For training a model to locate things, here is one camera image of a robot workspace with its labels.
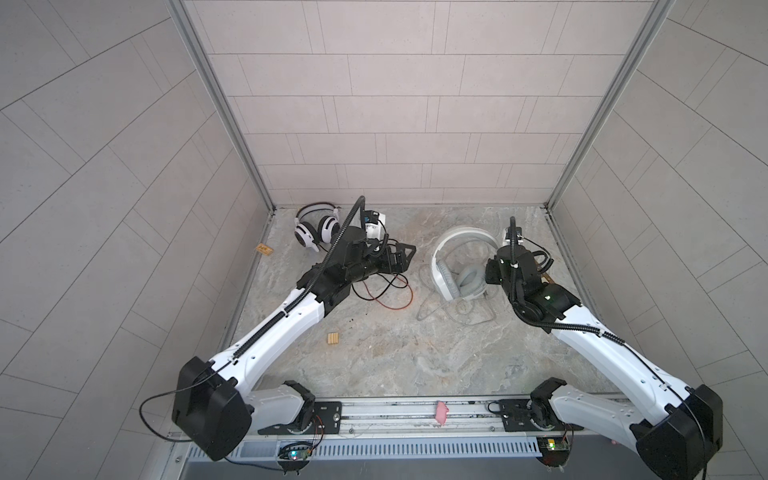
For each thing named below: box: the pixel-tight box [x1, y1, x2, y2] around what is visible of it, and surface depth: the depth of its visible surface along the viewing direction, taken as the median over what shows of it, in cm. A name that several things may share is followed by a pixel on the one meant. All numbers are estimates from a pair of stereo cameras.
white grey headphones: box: [431, 227, 500, 301], surface depth 76 cm
